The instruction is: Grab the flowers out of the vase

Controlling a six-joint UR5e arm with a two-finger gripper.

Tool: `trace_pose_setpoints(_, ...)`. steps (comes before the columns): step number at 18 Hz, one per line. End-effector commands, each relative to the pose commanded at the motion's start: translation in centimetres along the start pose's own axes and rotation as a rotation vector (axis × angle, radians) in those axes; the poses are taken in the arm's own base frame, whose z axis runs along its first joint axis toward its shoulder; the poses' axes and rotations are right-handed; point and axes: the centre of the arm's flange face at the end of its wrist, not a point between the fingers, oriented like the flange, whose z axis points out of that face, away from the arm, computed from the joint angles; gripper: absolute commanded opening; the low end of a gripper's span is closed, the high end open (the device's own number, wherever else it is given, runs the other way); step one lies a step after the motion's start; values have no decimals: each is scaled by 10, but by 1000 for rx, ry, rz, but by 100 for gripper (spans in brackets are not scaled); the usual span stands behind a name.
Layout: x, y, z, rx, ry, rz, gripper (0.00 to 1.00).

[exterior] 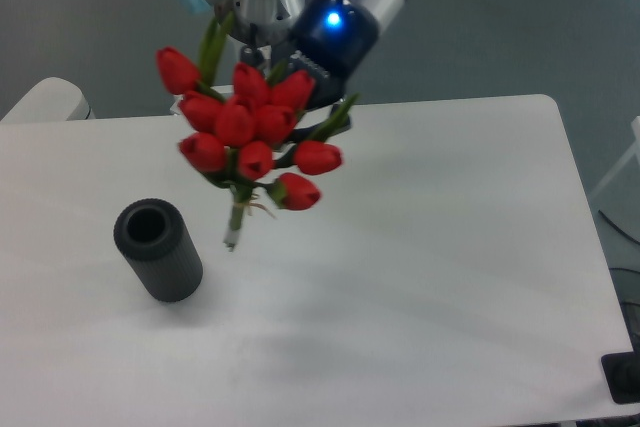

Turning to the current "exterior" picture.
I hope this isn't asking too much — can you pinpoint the white furniture leg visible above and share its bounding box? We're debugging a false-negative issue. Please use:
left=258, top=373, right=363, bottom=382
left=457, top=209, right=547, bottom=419
left=588, top=117, right=639, bottom=202

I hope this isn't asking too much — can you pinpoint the dark grey ribbed vase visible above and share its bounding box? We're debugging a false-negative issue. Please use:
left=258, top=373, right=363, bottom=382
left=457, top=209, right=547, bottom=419
left=113, top=198, right=203, bottom=303

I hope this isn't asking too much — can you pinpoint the red tulip bouquet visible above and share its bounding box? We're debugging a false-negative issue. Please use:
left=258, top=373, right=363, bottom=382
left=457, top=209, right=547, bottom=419
left=155, top=14, right=343, bottom=250

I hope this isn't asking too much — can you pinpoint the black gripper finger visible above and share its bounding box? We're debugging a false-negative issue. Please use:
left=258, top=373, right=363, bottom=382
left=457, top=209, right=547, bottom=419
left=292, top=104, right=352, bottom=145

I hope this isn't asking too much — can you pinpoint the black device at table edge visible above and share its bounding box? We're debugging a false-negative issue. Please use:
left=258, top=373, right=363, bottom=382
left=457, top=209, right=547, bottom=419
left=601, top=352, right=639, bottom=405

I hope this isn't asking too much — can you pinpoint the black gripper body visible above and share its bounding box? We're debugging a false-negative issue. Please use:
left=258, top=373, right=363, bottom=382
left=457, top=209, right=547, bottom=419
left=287, top=0, right=379, bottom=110

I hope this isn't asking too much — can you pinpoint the black floor cable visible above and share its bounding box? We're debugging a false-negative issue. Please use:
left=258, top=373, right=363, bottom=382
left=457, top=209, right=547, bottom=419
left=597, top=209, right=640, bottom=244

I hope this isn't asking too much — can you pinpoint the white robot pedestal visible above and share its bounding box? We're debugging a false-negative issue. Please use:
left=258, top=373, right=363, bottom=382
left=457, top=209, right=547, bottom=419
left=168, top=0, right=331, bottom=118

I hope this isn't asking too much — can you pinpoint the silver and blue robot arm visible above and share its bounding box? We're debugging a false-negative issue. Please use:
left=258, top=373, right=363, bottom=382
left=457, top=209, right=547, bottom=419
left=180, top=0, right=406, bottom=110

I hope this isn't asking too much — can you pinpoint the white chair back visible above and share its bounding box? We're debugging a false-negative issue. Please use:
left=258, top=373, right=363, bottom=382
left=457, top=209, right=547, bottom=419
left=1, top=77, right=95, bottom=125

